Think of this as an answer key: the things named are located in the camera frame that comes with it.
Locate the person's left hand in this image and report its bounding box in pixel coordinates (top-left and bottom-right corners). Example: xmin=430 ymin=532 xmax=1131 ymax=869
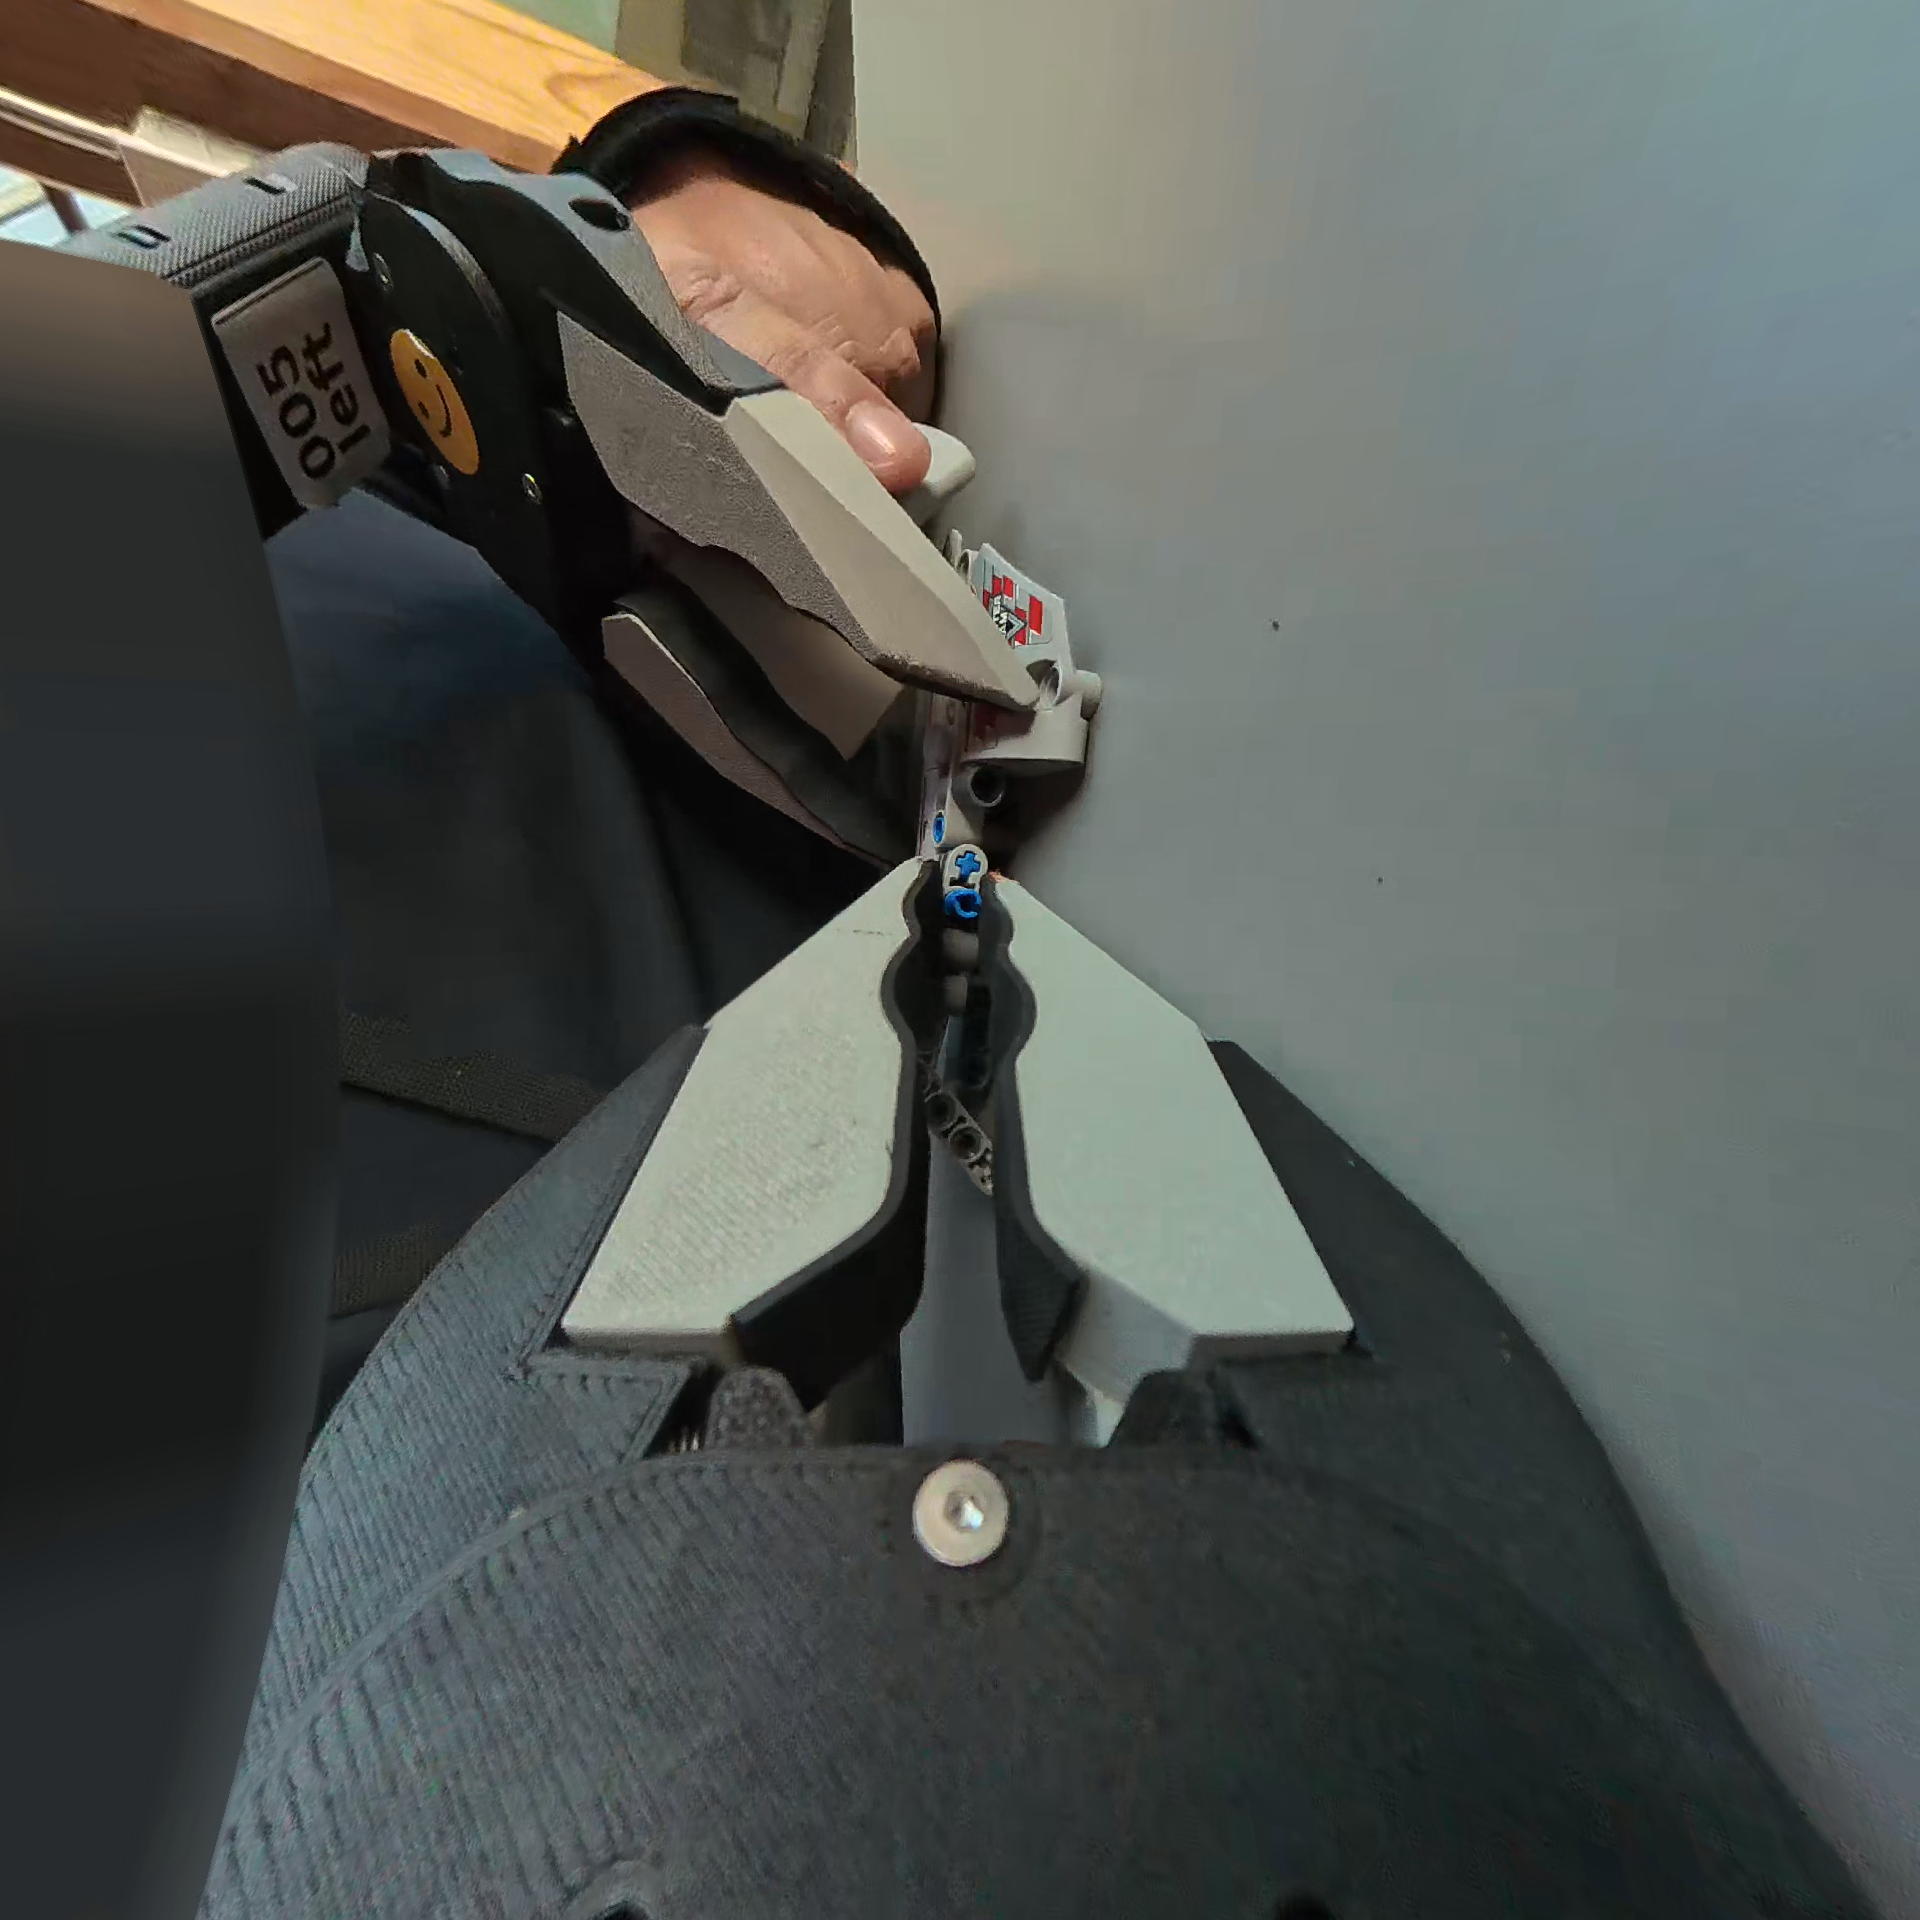
xmin=623 ymin=143 xmax=942 ymax=499

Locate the grey white lego vehicle model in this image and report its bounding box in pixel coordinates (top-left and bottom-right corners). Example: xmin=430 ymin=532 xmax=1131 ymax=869
xmin=898 ymin=525 xmax=1104 ymax=887

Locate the wooden beam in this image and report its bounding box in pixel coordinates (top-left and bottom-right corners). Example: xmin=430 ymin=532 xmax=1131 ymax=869
xmin=0 ymin=0 xmax=669 ymax=180

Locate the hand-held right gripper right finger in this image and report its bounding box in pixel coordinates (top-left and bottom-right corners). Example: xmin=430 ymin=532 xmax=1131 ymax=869
xmin=977 ymin=872 xmax=1357 ymax=1445

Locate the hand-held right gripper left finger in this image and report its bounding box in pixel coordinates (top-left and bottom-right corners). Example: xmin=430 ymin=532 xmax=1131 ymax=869
xmin=556 ymin=861 xmax=937 ymax=1417

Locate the dark grey lego beam piece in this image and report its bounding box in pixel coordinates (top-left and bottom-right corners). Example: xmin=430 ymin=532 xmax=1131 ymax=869
xmin=928 ymin=839 xmax=1000 ymax=1204

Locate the black webbing strap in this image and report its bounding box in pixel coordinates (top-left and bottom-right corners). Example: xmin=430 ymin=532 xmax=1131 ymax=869
xmin=331 ymin=1011 xmax=601 ymax=1150

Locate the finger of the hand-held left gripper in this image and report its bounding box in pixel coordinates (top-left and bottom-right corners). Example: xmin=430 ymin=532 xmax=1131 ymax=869
xmin=556 ymin=313 xmax=1050 ymax=722
xmin=601 ymin=573 xmax=918 ymax=872

